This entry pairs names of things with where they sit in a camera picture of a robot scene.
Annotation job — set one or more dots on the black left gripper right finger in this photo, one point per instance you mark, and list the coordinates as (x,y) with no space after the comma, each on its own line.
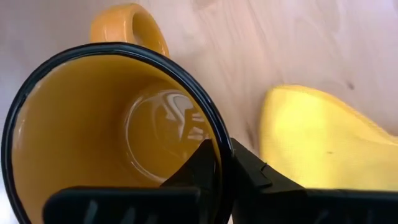
(280,202)

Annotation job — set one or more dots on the yellow cloth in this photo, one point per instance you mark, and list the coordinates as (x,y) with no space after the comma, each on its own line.
(317,137)

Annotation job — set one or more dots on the amber translucent cup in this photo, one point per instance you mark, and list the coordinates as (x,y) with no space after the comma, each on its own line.
(77,124)

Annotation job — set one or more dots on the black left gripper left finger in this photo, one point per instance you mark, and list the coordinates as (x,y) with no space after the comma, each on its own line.
(130,205)

